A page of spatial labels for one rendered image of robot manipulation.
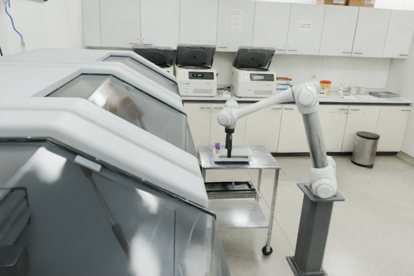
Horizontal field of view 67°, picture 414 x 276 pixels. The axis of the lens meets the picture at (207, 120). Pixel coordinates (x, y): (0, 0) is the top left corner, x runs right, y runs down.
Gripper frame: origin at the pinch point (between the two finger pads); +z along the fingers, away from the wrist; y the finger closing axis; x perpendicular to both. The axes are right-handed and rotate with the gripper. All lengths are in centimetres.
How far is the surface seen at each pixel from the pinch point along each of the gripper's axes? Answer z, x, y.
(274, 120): 32, -101, 195
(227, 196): 11.9, 7.2, -45.2
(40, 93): -71, 82, -126
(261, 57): -53, -83, 228
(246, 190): 8.4, -5.5, -43.6
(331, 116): 25, -189, 199
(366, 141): 51, -228, 165
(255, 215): 62, -30, 6
